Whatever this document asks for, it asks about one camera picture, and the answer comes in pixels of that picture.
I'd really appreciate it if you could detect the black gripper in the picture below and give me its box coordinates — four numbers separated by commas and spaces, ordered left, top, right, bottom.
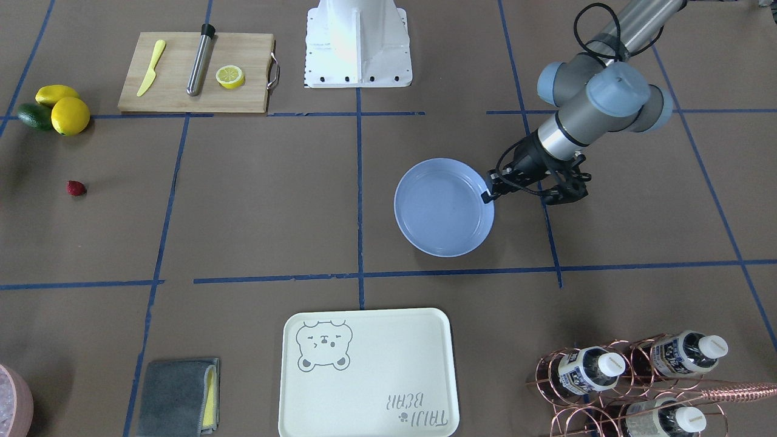
482, 132, 591, 205

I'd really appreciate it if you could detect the blue plastic plate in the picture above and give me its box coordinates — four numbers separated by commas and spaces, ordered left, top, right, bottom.
392, 158, 496, 258

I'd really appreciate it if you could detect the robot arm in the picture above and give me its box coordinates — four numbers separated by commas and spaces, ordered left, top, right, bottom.
482, 1, 687, 205

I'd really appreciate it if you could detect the red strawberry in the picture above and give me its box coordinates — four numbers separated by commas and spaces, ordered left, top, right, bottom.
66, 180, 88, 197

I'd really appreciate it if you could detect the tea bottle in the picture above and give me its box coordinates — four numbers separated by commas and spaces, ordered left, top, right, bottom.
549, 347, 627, 401
622, 398, 707, 436
648, 330, 729, 378

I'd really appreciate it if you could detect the cream bear serving tray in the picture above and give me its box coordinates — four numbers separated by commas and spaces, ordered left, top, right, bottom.
278, 308, 460, 436

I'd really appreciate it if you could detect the wooden cutting board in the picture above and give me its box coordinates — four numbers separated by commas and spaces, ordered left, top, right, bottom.
118, 32, 279, 113

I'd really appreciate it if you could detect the rear tea bottle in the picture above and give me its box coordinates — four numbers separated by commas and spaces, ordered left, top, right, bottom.
622, 398, 707, 436

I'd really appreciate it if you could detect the lemon half slice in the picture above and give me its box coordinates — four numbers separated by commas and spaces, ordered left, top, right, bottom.
215, 66, 245, 89

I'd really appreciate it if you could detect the steel cylinder tool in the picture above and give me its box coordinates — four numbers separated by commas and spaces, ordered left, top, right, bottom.
186, 23, 216, 97

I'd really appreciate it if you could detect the yellow plastic knife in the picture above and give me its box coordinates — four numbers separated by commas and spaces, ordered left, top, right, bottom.
136, 39, 166, 97

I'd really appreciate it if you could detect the grey folded cloth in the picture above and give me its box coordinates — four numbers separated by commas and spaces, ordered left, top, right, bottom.
136, 357, 221, 436

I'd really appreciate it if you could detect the large yellow lemon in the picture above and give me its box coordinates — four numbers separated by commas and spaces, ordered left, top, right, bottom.
51, 97, 91, 136

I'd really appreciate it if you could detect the small yellow lemon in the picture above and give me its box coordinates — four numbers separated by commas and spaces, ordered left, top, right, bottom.
35, 84, 80, 109

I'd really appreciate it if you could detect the green lime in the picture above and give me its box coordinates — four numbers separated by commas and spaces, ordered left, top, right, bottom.
16, 103, 53, 132

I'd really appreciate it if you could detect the pink bowl of ice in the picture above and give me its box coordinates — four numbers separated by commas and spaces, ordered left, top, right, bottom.
1, 364, 34, 436

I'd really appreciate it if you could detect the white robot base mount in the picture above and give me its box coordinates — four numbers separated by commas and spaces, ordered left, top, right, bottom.
304, 1, 413, 89

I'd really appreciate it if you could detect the copper wire bottle rack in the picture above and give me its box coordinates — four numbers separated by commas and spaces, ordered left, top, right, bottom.
525, 334, 775, 436

